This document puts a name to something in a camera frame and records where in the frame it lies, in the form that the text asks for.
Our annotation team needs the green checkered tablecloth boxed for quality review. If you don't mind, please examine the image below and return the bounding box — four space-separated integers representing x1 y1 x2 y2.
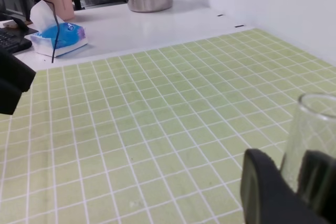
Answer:
1 29 335 223

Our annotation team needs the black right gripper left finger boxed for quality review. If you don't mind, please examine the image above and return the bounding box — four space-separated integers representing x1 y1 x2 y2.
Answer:
240 148 327 224

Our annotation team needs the black left camera cable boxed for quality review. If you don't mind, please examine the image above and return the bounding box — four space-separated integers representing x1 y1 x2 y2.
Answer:
40 0 60 64

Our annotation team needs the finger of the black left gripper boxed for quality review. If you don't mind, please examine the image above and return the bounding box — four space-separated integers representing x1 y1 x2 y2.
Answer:
1 48 36 115

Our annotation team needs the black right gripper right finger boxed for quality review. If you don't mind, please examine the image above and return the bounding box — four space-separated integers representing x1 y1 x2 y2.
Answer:
297 150 335 221

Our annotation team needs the black keyboard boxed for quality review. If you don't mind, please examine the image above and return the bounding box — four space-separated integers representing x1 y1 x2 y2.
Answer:
1 27 38 54

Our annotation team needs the clear glass test tube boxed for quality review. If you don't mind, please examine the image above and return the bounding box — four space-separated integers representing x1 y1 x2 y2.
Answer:
280 93 335 193

